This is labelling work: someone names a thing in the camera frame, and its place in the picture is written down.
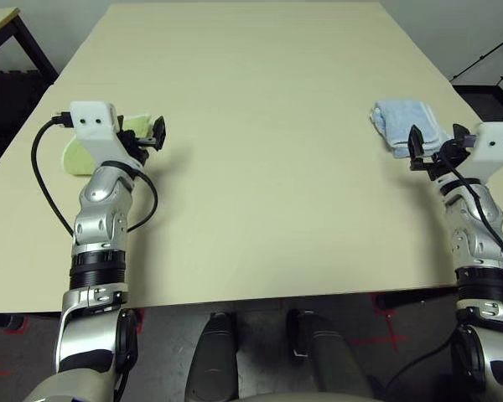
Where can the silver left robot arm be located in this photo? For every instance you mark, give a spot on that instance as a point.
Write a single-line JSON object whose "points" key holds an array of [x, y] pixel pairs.
{"points": [[100, 218]]}

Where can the black low platform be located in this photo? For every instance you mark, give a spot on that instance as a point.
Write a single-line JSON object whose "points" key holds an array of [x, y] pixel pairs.
{"points": [[494, 102]]}

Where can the black foam floor mat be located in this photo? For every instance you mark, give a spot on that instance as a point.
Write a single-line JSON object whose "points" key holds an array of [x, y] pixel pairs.
{"points": [[8, 109]]}

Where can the folded light blue towel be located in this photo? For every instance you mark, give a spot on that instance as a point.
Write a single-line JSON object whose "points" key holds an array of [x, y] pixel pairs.
{"points": [[402, 117]]}

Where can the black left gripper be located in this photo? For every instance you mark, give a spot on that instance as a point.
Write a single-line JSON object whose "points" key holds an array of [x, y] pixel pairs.
{"points": [[136, 144]]}

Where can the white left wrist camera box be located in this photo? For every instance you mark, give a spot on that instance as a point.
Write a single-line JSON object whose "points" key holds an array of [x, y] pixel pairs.
{"points": [[94, 125]]}

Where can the side table with black legs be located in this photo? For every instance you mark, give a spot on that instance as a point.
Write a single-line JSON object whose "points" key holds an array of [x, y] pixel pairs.
{"points": [[35, 42]]}

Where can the grey robot right leg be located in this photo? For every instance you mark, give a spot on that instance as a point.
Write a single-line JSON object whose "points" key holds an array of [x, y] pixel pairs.
{"points": [[331, 356]]}

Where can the green towel with white trim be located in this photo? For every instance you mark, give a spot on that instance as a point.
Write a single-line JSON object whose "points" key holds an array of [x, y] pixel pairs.
{"points": [[77, 161]]}

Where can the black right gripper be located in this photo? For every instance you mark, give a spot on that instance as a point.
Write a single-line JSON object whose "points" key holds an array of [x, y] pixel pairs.
{"points": [[444, 161]]}

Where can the black tripod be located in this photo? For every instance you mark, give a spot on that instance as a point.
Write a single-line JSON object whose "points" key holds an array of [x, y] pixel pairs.
{"points": [[486, 56]]}

